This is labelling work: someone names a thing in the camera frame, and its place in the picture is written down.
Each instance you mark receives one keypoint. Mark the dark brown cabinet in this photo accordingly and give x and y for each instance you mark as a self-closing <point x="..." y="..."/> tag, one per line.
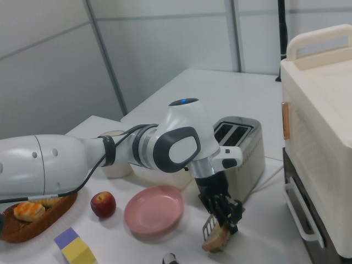
<point x="321" y="247"/>

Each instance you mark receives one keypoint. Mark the yellow foam block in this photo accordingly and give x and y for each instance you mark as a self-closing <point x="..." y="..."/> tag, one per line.
<point x="78" y="251"/>

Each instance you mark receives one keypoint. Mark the purple foam block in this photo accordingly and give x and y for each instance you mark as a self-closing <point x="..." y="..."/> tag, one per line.
<point x="66" y="236"/>

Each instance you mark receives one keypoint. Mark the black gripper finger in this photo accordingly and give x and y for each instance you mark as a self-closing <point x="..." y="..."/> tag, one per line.
<point x="220" y="210"/>
<point x="235" y="214"/>

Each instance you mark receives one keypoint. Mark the small cream lidded bin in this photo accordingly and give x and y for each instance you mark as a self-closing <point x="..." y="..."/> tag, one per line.
<point x="116" y="170"/>

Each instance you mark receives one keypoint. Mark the long striped bread roll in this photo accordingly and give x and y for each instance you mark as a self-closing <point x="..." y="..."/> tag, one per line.
<point x="49" y="202"/>

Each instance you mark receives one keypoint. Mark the white square plastic container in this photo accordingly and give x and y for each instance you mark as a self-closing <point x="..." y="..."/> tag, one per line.
<point x="165" y="178"/>

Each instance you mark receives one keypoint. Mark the black pole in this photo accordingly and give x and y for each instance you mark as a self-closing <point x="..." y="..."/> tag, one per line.
<point x="282" y="33"/>

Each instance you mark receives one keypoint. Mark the metal toast rack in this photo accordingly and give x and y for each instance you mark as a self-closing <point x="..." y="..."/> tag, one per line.
<point x="208" y="224"/>

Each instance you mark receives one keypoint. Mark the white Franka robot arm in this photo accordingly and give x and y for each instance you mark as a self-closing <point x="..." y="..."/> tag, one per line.
<point x="68" y="159"/>

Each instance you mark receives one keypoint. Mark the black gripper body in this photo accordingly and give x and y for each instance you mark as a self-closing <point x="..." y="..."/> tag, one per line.
<point x="211" y="185"/>

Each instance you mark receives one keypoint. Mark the black and white toy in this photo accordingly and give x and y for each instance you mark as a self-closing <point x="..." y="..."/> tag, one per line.
<point x="169" y="259"/>

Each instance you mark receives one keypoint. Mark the brown bread slice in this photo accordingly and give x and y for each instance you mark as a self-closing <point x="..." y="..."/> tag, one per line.
<point x="215" y="237"/>

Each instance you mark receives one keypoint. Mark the cream chrome two-slot toaster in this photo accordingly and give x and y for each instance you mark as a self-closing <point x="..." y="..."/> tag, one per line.
<point x="253" y="154"/>

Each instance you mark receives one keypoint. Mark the red apple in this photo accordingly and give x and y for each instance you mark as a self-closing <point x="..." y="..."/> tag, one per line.
<point x="103" y="204"/>

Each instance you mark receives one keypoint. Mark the pink plastic plate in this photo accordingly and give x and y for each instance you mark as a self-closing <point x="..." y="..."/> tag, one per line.
<point x="154" y="210"/>

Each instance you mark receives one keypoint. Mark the brown wicker basket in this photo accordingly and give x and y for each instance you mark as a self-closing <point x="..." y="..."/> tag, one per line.
<point x="35" y="225"/>

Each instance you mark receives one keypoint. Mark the short glazed bread roll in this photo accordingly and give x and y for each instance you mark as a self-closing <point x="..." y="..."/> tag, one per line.
<point x="28" y="211"/>

